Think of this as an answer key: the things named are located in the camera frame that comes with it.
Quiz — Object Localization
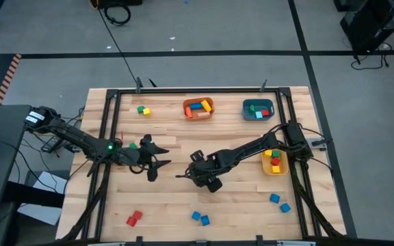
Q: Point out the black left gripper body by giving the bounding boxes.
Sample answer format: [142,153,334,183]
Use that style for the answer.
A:
[128,133,155,170]

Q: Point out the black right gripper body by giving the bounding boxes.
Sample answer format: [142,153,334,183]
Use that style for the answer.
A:
[190,149,224,182]

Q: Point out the yellow plastic bin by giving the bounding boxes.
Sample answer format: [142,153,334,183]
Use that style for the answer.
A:
[261,148,289,176]

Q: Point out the orange plastic bin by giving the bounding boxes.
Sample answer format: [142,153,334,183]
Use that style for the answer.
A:
[182,96,215,121]

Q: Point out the grey teal plastic bin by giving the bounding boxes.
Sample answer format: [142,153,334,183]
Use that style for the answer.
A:
[241,98,275,122]

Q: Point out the black power adapter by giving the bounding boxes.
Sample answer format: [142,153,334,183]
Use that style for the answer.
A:
[40,136,61,153]

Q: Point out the black floor tape line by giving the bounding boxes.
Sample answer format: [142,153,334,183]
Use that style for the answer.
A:
[287,0,358,238]
[15,49,394,59]

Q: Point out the orange black hazard tape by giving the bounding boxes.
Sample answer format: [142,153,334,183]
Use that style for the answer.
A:
[0,53,23,106]

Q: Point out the black computer tower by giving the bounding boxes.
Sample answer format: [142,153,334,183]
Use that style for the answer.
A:
[339,0,394,55]

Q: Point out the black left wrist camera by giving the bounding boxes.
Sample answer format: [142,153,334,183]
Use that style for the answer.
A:
[146,166,159,182]

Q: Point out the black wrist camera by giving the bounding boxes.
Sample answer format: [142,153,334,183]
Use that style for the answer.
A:
[205,176,224,193]
[146,166,159,182]

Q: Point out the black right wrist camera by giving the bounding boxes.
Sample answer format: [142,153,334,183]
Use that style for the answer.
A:
[205,176,224,193]

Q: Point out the black metal table frame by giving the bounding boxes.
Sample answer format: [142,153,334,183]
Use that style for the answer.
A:
[60,77,347,246]

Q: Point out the long black floor cable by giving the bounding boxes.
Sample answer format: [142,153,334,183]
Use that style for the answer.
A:
[96,6,142,85]

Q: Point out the black coiled cable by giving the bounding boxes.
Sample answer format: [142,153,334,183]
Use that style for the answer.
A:
[103,2,132,27]

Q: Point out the black power cable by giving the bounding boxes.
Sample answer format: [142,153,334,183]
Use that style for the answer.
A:
[350,42,393,71]

